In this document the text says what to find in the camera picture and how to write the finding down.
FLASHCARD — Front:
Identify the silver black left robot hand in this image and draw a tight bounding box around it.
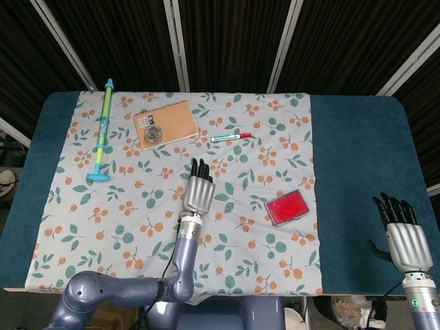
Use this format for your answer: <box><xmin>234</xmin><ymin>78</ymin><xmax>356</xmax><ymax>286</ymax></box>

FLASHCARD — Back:
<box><xmin>181</xmin><ymin>157</ymin><xmax>217</xmax><ymax>217</ymax></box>

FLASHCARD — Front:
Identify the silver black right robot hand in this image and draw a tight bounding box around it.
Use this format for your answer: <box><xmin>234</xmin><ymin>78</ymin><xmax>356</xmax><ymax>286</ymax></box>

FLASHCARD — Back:
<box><xmin>370</xmin><ymin>192</ymin><xmax>434</xmax><ymax>272</ymax></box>

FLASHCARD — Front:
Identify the floral printed tablecloth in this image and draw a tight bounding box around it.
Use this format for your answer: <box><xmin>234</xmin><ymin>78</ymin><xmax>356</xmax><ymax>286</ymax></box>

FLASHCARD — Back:
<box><xmin>25</xmin><ymin>91</ymin><xmax>324</xmax><ymax>305</ymax></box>

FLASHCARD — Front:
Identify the green blue toy syringe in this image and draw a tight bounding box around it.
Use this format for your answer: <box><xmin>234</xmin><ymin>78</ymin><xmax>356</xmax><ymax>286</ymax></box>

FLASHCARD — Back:
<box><xmin>85</xmin><ymin>78</ymin><xmax>115</xmax><ymax>182</ymax></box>

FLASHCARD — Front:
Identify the red capped marker pen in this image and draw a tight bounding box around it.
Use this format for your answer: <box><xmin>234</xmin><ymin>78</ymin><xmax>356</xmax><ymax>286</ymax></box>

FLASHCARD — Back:
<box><xmin>210</xmin><ymin>132</ymin><xmax>252</xmax><ymax>143</ymax></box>

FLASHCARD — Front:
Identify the clear round box of clips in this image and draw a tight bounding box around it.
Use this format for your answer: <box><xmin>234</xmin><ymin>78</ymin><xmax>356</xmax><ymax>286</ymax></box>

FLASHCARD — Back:
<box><xmin>143</xmin><ymin>125</ymin><xmax>164</xmax><ymax>144</ymax></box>

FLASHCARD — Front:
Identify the brown spiral notebook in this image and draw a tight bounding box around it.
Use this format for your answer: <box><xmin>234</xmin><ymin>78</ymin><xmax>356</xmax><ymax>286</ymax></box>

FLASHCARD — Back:
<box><xmin>133</xmin><ymin>99</ymin><xmax>201</xmax><ymax>151</ymax></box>

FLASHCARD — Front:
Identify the clear plastic bag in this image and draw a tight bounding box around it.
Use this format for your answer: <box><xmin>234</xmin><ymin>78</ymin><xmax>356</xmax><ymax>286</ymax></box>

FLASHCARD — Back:
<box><xmin>331</xmin><ymin>296</ymin><xmax>386</xmax><ymax>330</ymax></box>

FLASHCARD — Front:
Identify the red ink pad case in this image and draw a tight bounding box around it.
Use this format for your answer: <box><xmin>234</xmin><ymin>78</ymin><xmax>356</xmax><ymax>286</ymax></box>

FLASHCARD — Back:
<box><xmin>263</xmin><ymin>188</ymin><xmax>309</xmax><ymax>228</ymax></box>

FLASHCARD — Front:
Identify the teal felt table cover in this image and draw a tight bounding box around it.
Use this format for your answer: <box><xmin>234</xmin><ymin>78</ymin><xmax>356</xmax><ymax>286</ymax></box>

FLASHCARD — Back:
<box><xmin>0</xmin><ymin>91</ymin><xmax>432</xmax><ymax>296</ymax></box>

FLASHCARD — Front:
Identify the blue-grey robot torso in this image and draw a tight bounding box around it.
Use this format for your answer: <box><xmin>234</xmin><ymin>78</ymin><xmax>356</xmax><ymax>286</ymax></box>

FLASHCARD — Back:
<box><xmin>142</xmin><ymin>295</ymin><xmax>286</xmax><ymax>330</ymax></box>

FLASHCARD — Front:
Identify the white round bin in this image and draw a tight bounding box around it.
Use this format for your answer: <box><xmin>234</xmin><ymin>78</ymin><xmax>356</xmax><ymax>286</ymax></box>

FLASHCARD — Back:
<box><xmin>285</xmin><ymin>307</ymin><xmax>307</xmax><ymax>330</ymax></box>

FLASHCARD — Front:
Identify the cardboard box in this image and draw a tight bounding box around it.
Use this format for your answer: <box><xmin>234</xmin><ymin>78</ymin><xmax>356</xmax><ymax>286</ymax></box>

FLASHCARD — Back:
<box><xmin>91</xmin><ymin>301</ymin><xmax>140</xmax><ymax>330</ymax></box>

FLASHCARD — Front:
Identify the dark folding partition screen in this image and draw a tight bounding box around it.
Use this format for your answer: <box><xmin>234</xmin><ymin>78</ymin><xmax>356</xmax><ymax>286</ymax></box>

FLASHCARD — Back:
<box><xmin>0</xmin><ymin>0</ymin><xmax>440</xmax><ymax>193</ymax></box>

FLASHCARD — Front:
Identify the white shoe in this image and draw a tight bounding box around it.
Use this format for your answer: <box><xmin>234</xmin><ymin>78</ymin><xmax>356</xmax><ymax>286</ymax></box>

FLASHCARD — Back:
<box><xmin>0</xmin><ymin>168</ymin><xmax>17</xmax><ymax>197</ymax></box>

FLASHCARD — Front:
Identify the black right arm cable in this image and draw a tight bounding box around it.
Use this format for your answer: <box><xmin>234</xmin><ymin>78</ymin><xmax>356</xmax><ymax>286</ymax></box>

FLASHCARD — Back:
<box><xmin>364</xmin><ymin>280</ymin><xmax>405</xmax><ymax>327</ymax></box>

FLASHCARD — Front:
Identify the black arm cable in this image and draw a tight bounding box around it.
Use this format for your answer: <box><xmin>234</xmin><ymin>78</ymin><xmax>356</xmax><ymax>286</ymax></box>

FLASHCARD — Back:
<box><xmin>364</xmin><ymin>280</ymin><xmax>405</xmax><ymax>327</ymax></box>
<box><xmin>139</xmin><ymin>252</ymin><xmax>177</xmax><ymax>330</ymax></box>

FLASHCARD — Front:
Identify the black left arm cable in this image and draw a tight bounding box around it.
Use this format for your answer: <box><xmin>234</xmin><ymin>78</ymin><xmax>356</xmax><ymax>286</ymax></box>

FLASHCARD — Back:
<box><xmin>139</xmin><ymin>252</ymin><xmax>177</xmax><ymax>330</ymax></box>

